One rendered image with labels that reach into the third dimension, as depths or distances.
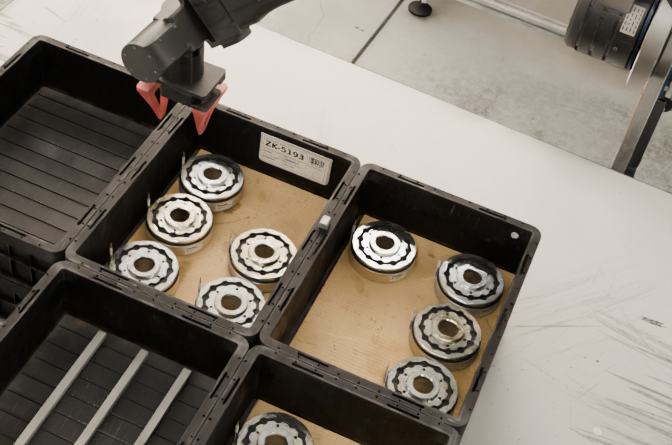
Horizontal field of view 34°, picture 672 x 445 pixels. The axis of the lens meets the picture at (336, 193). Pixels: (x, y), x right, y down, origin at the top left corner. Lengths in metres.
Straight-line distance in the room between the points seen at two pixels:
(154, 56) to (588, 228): 1.00
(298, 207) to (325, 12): 1.87
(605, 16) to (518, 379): 0.59
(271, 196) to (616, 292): 0.63
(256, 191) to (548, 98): 1.80
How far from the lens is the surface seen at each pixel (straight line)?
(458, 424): 1.44
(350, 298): 1.66
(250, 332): 1.48
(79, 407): 1.53
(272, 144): 1.76
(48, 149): 1.85
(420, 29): 3.59
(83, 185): 1.79
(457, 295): 1.66
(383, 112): 2.17
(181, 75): 1.46
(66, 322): 1.61
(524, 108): 3.39
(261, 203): 1.77
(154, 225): 1.68
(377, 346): 1.61
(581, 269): 1.99
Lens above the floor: 2.11
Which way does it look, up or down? 45 degrees down
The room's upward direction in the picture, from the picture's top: 11 degrees clockwise
